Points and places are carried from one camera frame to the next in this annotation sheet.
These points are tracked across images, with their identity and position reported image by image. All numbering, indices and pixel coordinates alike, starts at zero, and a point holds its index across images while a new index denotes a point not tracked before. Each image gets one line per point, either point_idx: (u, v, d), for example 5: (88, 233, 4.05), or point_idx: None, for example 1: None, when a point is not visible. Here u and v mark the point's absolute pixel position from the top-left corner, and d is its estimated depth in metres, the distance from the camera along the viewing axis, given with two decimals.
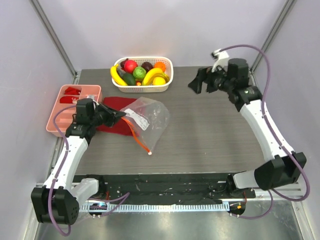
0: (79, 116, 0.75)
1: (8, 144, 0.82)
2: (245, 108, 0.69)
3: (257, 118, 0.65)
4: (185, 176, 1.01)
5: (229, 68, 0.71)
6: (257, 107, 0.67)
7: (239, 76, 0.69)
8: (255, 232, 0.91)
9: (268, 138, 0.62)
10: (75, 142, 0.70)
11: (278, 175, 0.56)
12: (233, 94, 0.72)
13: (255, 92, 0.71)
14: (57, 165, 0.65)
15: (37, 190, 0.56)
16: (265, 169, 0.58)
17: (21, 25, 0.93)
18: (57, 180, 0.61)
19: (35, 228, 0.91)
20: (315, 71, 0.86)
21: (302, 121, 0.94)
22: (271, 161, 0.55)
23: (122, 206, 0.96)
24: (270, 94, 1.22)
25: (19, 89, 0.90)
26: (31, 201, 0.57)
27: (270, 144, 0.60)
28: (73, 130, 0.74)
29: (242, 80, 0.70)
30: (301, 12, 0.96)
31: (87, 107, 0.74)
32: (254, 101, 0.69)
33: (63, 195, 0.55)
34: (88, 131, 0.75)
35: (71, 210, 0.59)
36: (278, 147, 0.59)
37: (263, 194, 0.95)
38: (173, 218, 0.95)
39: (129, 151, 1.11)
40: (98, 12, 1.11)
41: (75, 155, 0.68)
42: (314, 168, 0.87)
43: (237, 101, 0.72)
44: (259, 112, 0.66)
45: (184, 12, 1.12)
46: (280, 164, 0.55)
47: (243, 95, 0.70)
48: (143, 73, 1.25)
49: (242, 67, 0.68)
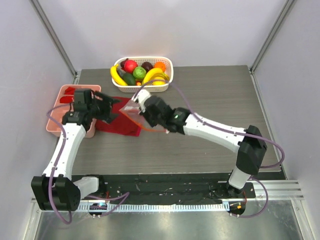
0: (77, 103, 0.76)
1: (7, 144, 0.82)
2: (187, 129, 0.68)
3: (201, 129, 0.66)
4: (186, 176, 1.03)
5: (148, 110, 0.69)
6: (193, 120, 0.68)
7: (161, 108, 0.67)
8: (255, 232, 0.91)
9: (222, 134, 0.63)
10: (73, 129, 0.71)
11: (253, 154, 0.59)
12: (170, 127, 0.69)
13: (183, 111, 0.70)
14: (56, 153, 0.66)
15: (37, 180, 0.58)
16: (242, 159, 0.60)
17: (21, 24, 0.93)
18: (57, 169, 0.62)
19: (35, 228, 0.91)
20: (315, 71, 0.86)
21: (303, 120, 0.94)
22: (241, 151, 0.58)
23: (122, 205, 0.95)
24: (270, 94, 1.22)
25: (19, 88, 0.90)
26: (33, 190, 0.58)
27: (226, 139, 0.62)
28: (70, 117, 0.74)
29: (166, 110, 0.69)
30: (300, 11, 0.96)
31: (86, 95, 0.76)
32: (189, 118, 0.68)
33: (64, 182, 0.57)
34: (85, 118, 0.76)
35: (73, 197, 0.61)
36: (234, 136, 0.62)
37: (264, 194, 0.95)
38: (173, 218, 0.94)
39: (129, 151, 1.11)
40: (97, 12, 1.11)
41: (73, 143, 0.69)
42: (314, 168, 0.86)
43: (176, 128, 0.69)
44: (199, 123, 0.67)
45: (184, 12, 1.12)
46: (246, 146, 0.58)
47: (177, 121, 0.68)
48: (143, 73, 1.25)
49: (158, 102, 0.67)
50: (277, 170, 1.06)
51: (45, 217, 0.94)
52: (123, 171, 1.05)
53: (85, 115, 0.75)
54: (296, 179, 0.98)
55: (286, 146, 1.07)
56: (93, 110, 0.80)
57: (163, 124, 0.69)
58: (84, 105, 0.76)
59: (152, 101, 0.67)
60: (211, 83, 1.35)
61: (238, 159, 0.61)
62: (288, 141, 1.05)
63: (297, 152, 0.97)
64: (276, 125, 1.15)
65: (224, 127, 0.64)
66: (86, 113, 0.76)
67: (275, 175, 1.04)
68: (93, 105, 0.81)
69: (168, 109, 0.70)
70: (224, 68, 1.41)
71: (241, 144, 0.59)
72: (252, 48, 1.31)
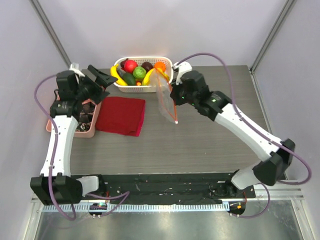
0: (63, 91, 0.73)
1: (7, 145, 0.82)
2: (220, 117, 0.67)
3: (236, 123, 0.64)
4: (186, 176, 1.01)
5: (186, 85, 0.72)
6: (231, 111, 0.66)
7: (199, 86, 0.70)
8: (255, 232, 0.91)
9: (257, 138, 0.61)
10: (63, 123, 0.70)
11: (279, 168, 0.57)
12: (203, 108, 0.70)
13: (221, 97, 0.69)
14: (50, 150, 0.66)
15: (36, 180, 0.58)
16: (266, 169, 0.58)
17: (21, 24, 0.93)
18: (54, 167, 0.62)
19: (35, 228, 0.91)
20: (315, 71, 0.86)
21: (303, 121, 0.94)
22: (271, 161, 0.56)
23: (122, 205, 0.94)
24: (270, 94, 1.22)
25: (19, 89, 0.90)
26: (33, 189, 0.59)
27: (260, 143, 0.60)
28: (58, 109, 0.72)
29: (203, 90, 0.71)
30: (300, 12, 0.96)
31: (69, 81, 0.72)
32: (225, 107, 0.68)
33: (64, 180, 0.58)
34: (75, 107, 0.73)
35: (74, 192, 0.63)
36: (268, 143, 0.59)
37: (264, 194, 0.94)
38: (173, 218, 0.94)
39: (129, 151, 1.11)
40: (97, 12, 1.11)
41: (66, 138, 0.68)
42: (314, 168, 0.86)
43: (209, 112, 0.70)
44: (236, 116, 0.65)
45: (184, 12, 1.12)
46: (278, 160, 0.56)
47: (213, 105, 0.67)
48: (143, 73, 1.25)
49: (198, 78, 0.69)
50: None
51: (44, 217, 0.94)
52: (123, 171, 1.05)
53: (74, 103, 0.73)
54: (296, 179, 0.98)
55: None
56: (82, 94, 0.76)
57: (197, 104, 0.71)
58: (71, 93, 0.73)
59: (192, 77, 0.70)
60: (211, 83, 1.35)
61: (261, 167, 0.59)
62: None
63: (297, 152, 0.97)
64: (276, 125, 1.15)
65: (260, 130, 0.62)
66: (76, 102, 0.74)
67: None
68: (81, 88, 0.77)
69: (206, 90, 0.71)
70: (223, 68, 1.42)
71: (273, 154, 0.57)
72: (251, 48, 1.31)
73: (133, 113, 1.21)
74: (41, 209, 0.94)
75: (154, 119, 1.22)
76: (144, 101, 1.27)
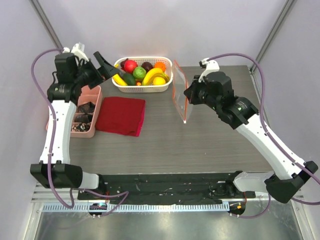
0: (61, 73, 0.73)
1: (8, 145, 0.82)
2: (244, 127, 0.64)
3: (260, 137, 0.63)
4: (185, 176, 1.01)
5: (211, 87, 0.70)
6: (257, 123, 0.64)
7: (224, 91, 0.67)
8: (255, 232, 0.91)
9: (280, 156, 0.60)
10: (61, 109, 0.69)
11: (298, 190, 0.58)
12: (226, 114, 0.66)
13: (247, 104, 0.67)
14: (48, 137, 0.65)
15: (36, 167, 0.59)
16: (283, 189, 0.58)
17: (21, 24, 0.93)
18: (53, 154, 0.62)
19: (35, 228, 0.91)
20: (315, 71, 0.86)
21: (303, 121, 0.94)
22: (291, 183, 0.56)
23: (122, 205, 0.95)
24: (270, 93, 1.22)
25: (19, 89, 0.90)
26: (33, 176, 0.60)
27: (282, 163, 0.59)
28: (55, 92, 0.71)
29: (228, 96, 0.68)
30: (300, 12, 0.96)
31: (68, 63, 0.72)
32: (251, 118, 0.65)
33: (63, 167, 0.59)
34: (73, 91, 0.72)
35: (73, 176, 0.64)
36: (291, 165, 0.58)
37: (263, 194, 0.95)
38: (173, 218, 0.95)
39: (129, 151, 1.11)
40: (97, 12, 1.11)
41: (65, 124, 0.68)
42: None
43: (232, 120, 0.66)
44: (261, 129, 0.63)
45: (184, 12, 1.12)
46: (300, 183, 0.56)
47: (237, 113, 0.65)
48: (143, 73, 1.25)
49: (226, 82, 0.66)
50: None
51: (45, 217, 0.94)
52: (124, 171, 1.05)
53: (71, 86, 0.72)
54: None
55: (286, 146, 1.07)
56: (80, 78, 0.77)
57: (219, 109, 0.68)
58: (69, 75, 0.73)
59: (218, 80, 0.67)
60: None
61: (278, 185, 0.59)
62: (288, 141, 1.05)
63: (297, 152, 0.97)
64: (276, 125, 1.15)
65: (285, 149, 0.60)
66: (73, 86, 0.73)
67: None
68: (81, 73, 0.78)
69: (231, 95, 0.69)
70: (224, 68, 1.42)
71: (295, 177, 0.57)
72: (252, 48, 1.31)
73: (133, 113, 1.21)
74: (41, 209, 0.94)
75: (154, 119, 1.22)
76: (144, 101, 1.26)
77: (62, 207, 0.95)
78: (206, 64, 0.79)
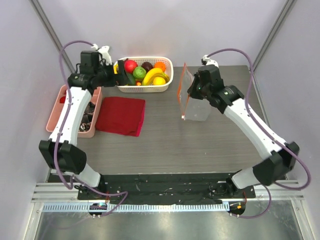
0: (84, 66, 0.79)
1: (8, 145, 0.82)
2: (229, 110, 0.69)
3: (243, 118, 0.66)
4: (185, 177, 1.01)
5: (202, 77, 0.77)
6: (242, 106, 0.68)
7: (213, 79, 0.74)
8: (254, 232, 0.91)
9: (260, 134, 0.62)
10: (78, 95, 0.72)
11: (279, 168, 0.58)
12: (214, 99, 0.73)
13: (234, 91, 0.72)
14: (61, 118, 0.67)
15: (45, 143, 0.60)
16: (264, 166, 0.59)
17: (21, 24, 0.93)
18: (62, 134, 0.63)
19: (35, 228, 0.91)
20: (314, 71, 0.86)
21: (303, 121, 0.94)
22: (269, 159, 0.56)
23: (121, 205, 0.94)
24: (270, 94, 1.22)
25: (19, 89, 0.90)
26: (41, 153, 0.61)
27: (262, 141, 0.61)
28: (74, 80, 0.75)
29: (217, 83, 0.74)
30: (300, 12, 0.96)
31: (92, 57, 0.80)
32: (237, 101, 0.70)
33: (69, 147, 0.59)
34: (91, 81, 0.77)
35: (77, 161, 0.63)
36: (271, 142, 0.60)
37: (264, 194, 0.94)
38: (173, 218, 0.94)
39: (129, 151, 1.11)
40: (98, 12, 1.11)
41: (78, 108, 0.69)
42: (315, 168, 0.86)
43: (219, 104, 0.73)
44: (245, 111, 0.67)
45: (184, 12, 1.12)
46: (278, 159, 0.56)
47: (224, 97, 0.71)
48: (143, 73, 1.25)
49: (213, 71, 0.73)
50: None
51: (44, 217, 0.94)
52: (123, 171, 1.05)
53: (90, 78, 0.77)
54: (296, 179, 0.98)
55: None
56: (99, 75, 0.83)
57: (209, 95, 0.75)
58: (91, 68, 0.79)
59: (207, 69, 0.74)
60: None
61: (260, 164, 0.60)
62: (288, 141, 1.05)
63: (297, 152, 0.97)
64: (276, 125, 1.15)
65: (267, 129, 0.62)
66: (92, 77, 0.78)
67: None
68: (100, 70, 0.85)
69: (221, 83, 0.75)
70: (224, 68, 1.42)
71: (274, 153, 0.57)
72: (252, 48, 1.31)
73: (133, 113, 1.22)
74: (41, 209, 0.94)
75: (154, 119, 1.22)
76: (144, 101, 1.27)
77: (62, 207, 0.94)
78: (207, 61, 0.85)
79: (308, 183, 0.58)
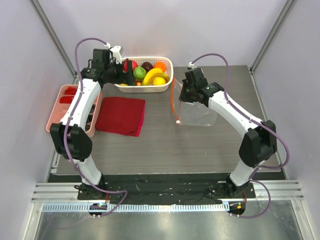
0: (95, 61, 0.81)
1: (8, 145, 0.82)
2: (211, 101, 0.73)
3: (223, 105, 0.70)
4: (186, 177, 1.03)
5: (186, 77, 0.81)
6: (221, 96, 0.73)
7: (196, 77, 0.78)
8: (254, 232, 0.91)
9: (238, 117, 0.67)
10: (89, 85, 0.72)
11: (259, 145, 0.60)
12: (198, 94, 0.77)
13: (215, 85, 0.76)
14: (72, 103, 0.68)
15: (55, 126, 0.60)
16: (247, 144, 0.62)
17: (21, 24, 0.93)
18: (72, 119, 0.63)
19: (35, 228, 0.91)
20: (314, 71, 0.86)
21: (303, 121, 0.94)
22: (247, 135, 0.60)
23: (121, 205, 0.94)
24: (270, 93, 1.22)
25: (19, 89, 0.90)
26: (50, 135, 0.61)
27: (241, 122, 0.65)
28: (87, 73, 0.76)
29: (200, 82, 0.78)
30: (300, 12, 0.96)
31: (104, 54, 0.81)
32: (217, 93, 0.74)
33: (78, 131, 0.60)
34: (101, 75, 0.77)
35: (85, 146, 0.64)
36: (248, 122, 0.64)
37: (264, 194, 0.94)
38: (173, 218, 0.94)
39: (129, 151, 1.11)
40: (97, 12, 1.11)
41: (89, 96, 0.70)
42: (315, 168, 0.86)
43: (203, 98, 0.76)
44: (224, 100, 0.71)
45: (184, 12, 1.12)
46: (255, 134, 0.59)
47: (206, 91, 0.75)
48: (143, 73, 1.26)
49: (196, 70, 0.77)
50: (277, 170, 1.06)
51: (45, 217, 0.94)
52: (124, 171, 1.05)
53: (101, 72, 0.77)
54: (296, 179, 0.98)
55: None
56: (110, 71, 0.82)
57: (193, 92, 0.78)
58: (102, 64, 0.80)
59: (191, 70, 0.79)
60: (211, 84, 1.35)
61: (243, 144, 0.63)
62: (288, 141, 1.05)
63: (297, 152, 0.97)
64: (276, 125, 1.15)
65: (244, 111, 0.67)
66: (103, 71, 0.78)
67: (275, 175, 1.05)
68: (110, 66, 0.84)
69: (204, 81, 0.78)
70: (223, 68, 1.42)
71: (250, 130, 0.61)
72: (251, 48, 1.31)
73: (133, 113, 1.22)
74: (41, 209, 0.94)
75: (154, 119, 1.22)
76: (144, 101, 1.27)
77: (62, 207, 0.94)
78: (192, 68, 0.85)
79: (287, 160, 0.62)
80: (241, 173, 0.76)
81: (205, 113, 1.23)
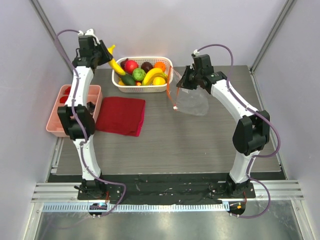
0: (82, 49, 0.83)
1: (8, 144, 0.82)
2: (213, 88, 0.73)
3: (224, 93, 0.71)
4: (185, 176, 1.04)
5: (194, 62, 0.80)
6: (222, 84, 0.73)
7: (204, 64, 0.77)
8: (255, 232, 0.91)
9: (235, 104, 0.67)
10: (83, 71, 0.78)
11: (251, 133, 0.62)
12: (202, 80, 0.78)
13: (219, 73, 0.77)
14: (72, 89, 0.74)
15: (62, 107, 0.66)
16: (239, 130, 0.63)
17: (22, 24, 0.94)
18: (75, 101, 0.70)
19: (35, 228, 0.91)
20: (314, 71, 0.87)
21: (302, 120, 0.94)
22: (241, 121, 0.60)
23: (121, 205, 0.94)
24: (270, 93, 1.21)
25: (20, 88, 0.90)
26: (59, 117, 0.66)
27: (237, 109, 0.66)
28: (79, 62, 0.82)
29: (207, 69, 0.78)
30: (300, 12, 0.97)
31: (89, 41, 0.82)
32: (220, 81, 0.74)
33: (84, 109, 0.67)
34: (92, 62, 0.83)
35: (90, 123, 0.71)
36: (244, 110, 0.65)
37: (264, 194, 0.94)
38: (173, 218, 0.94)
39: (129, 150, 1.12)
40: (97, 12, 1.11)
41: (85, 81, 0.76)
42: (315, 167, 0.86)
43: (207, 85, 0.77)
44: (225, 87, 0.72)
45: (184, 12, 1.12)
46: (248, 121, 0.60)
47: (210, 79, 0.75)
48: (142, 75, 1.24)
49: (205, 57, 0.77)
50: (277, 170, 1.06)
51: (44, 217, 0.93)
52: (123, 171, 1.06)
53: (92, 59, 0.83)
54: (296, 179, 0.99)
55: (285, 146, 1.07)
56: (98, 55, 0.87)
57: (199, 77, 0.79)
58: (90, 51, 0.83)
59: (200, 56, 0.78)
60: None
61: (236, 131, 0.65)
62: (288, 141, 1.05)
63: (298, 152, 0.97)
64: (276, 125, 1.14)
65: (242, 100, 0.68)
66: (92, 58, 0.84)
67: (275, 175, 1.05)
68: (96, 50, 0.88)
69: (211, 68, 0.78)
70: (223, 68, 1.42)
71: (244, 117, 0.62)
72: (251, 48, 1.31)
73: (133, 114, 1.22)
74: (41, 209, 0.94)
75: (154, 119, 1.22)
76: (144, 101, 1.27)
77: (62, 207, 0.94)
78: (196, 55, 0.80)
79: (277, 149, 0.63)
80: (238, 168, 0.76)
81: (198, 103, 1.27)
